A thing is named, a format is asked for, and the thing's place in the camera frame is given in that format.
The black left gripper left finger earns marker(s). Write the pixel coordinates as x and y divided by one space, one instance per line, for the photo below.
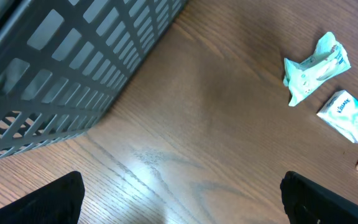
57 202

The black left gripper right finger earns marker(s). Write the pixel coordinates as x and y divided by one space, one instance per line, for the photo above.
306 201

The small teal packet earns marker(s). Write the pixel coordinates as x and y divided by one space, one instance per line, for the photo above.
341 113

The teal candy wrapper packet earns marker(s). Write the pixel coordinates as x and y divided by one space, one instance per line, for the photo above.
328 60

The grey plastic basket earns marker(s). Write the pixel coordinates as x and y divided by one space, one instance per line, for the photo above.
64 62

